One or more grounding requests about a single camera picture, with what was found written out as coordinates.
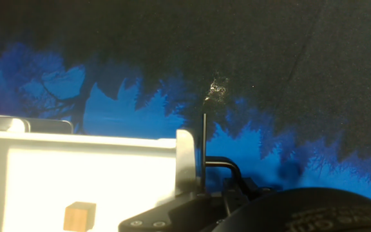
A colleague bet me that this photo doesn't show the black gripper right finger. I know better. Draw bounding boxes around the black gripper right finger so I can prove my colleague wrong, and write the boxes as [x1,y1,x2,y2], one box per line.
[222,176,283,214]

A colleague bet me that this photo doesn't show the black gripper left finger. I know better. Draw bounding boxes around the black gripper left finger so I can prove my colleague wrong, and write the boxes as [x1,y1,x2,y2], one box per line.
[117,189,227,232]

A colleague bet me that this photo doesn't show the small wooden cube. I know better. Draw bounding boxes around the small wooden cube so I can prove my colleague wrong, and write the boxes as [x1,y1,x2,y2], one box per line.
[62,201,97,232]

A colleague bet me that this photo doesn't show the blue forest print mat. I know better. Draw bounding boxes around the blue forest print mat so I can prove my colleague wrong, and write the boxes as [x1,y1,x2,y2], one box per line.
[0,0,371,206]

